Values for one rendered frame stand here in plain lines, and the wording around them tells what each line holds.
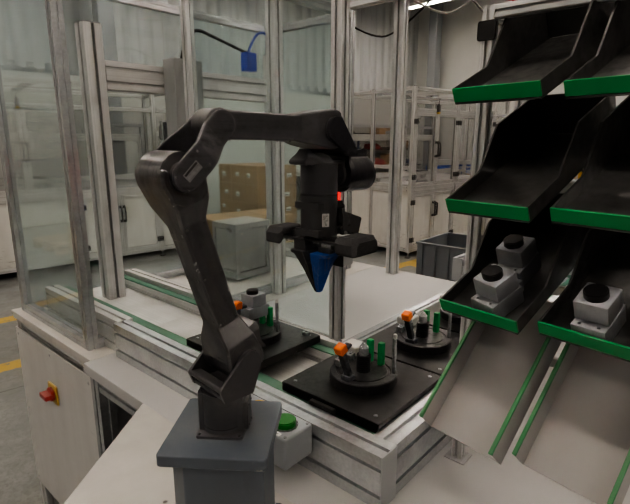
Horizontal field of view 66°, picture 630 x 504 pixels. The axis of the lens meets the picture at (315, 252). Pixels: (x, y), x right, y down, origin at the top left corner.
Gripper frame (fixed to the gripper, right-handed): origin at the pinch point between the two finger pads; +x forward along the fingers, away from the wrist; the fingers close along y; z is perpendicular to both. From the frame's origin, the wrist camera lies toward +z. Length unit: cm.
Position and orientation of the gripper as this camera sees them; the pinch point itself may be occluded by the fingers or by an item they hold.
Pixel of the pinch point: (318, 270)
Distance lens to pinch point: 77.5
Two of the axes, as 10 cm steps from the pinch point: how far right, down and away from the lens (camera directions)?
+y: -7.5, -1.5, 6.5
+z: 6.6, -1.6, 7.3
